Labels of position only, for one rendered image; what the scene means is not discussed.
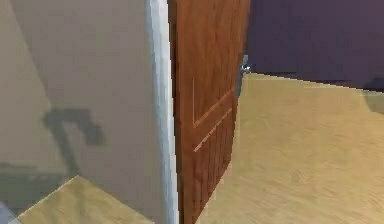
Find grey metal door handle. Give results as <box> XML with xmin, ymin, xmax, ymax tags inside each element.
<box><xmin>235</xmin><ymin>54</ymin><xmax>252</xmax><ymax>99</ymax></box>

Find brown wooden room door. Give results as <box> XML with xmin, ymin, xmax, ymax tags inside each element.
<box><xmin>167</xmin><ymin>0</ymin><xmax>252</xmax><ymax>224</ymax></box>

